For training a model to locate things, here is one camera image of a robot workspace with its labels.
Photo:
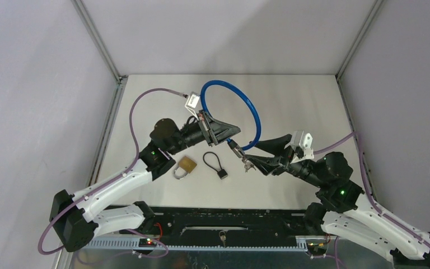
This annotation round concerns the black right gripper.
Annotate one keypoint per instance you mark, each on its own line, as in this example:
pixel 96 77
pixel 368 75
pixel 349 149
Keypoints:
pixel 269 164

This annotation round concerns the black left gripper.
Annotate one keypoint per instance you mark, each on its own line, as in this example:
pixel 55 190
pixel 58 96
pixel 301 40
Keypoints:
pixel 214 130

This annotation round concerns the blue lock silver keys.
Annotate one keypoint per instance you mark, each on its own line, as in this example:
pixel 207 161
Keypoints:
pixel 248 164

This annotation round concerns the blue cable lock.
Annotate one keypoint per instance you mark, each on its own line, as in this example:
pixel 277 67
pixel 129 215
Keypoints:
pixel 225 101

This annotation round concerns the black cable lock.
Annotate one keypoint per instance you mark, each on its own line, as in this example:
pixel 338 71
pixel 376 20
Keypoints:
pixel 217 167

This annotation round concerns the brass padlock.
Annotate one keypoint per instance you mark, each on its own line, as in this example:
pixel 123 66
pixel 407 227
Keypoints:
pixel 184 167

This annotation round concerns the padlock key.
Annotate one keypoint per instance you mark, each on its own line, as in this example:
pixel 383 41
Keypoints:
pixel 222 236

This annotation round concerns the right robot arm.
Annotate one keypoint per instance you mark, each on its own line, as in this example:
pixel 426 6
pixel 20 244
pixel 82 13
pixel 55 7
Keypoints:
pixel 343 208

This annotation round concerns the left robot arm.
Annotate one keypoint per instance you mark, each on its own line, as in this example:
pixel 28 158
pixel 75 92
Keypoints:
pixel 79 217

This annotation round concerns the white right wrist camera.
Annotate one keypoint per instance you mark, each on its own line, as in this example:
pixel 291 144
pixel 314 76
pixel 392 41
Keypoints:
pixel 301 143

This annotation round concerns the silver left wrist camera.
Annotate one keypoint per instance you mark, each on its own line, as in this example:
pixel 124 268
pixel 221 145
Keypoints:
pixel 192 101

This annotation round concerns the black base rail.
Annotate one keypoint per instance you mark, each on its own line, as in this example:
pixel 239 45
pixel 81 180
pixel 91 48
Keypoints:
pixel 183 227

